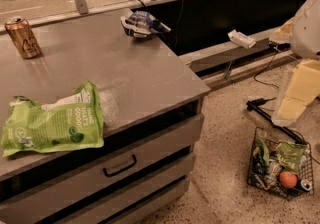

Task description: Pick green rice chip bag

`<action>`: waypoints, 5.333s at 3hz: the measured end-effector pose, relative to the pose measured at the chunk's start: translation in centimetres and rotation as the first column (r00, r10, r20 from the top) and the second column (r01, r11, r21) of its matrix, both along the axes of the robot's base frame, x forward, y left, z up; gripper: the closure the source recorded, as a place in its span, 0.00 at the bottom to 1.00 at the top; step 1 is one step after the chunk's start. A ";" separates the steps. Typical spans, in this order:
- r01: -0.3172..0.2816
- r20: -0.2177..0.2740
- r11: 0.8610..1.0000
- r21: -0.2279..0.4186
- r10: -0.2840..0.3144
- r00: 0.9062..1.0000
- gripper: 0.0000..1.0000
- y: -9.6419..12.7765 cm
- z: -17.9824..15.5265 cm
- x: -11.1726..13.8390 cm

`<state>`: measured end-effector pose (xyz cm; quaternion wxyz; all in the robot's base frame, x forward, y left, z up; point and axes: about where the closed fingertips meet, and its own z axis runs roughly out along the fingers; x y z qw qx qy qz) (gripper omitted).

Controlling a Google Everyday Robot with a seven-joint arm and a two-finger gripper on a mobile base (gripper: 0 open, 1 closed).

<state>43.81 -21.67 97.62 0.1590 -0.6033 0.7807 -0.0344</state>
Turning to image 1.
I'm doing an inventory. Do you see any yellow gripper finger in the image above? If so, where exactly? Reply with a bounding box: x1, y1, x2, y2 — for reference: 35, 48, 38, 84
271, 60, 320, 127

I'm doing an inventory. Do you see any green rice chip bag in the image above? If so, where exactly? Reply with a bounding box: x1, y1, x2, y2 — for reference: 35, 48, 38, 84
1, 81, 104, 157

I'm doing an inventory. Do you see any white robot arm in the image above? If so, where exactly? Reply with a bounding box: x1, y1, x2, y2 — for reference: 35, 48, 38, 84
269, 0, 320, 127

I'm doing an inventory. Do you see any green snack bag in basket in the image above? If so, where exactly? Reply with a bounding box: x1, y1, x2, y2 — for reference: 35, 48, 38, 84
276, 141, 307, 174

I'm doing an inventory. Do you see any blue white snack bag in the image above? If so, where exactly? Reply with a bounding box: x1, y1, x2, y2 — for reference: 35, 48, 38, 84
120, 11, 171, 38

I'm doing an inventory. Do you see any black tripod bar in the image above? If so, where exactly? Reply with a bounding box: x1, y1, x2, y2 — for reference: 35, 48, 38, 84
246, 97, 306, 145

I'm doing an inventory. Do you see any small white box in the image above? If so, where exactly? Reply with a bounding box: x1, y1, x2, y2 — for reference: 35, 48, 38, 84
228, 30, 256, 49

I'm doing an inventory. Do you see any orange fruit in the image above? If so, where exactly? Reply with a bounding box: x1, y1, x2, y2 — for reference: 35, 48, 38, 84
279, 171, 298, 188

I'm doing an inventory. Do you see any blue can in basket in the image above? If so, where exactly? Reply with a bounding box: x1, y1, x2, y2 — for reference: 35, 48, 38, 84
296, 179, 312, 192

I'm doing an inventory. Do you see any grey drawer cabinet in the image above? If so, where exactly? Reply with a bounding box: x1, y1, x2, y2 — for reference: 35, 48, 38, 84
0, 10, 209, 224

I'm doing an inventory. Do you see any brown soda can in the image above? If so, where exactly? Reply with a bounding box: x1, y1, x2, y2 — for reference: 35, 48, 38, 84
5, 16, 42, 59

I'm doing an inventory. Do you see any black cable on floor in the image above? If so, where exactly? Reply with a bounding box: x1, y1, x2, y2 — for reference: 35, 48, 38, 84
253, 43, 283, 90

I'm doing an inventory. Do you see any black wire basket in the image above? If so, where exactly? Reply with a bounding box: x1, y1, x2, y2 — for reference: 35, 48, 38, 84
247, 127, 314, 200

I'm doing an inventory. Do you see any black drawer handle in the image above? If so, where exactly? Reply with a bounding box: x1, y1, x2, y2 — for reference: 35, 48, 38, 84
102, 154, 137, 178

